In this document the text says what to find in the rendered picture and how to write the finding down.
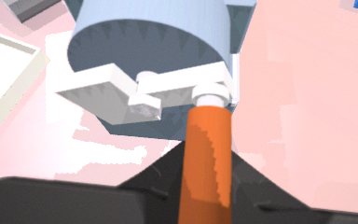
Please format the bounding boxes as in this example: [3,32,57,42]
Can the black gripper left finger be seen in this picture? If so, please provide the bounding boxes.
[0,141,186,224]

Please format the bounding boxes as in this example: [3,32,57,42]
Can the grey hollow cylinder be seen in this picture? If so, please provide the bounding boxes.
[0,0,61,23]

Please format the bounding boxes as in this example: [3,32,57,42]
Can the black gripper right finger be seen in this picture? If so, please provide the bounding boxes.
[231,150,358,224]

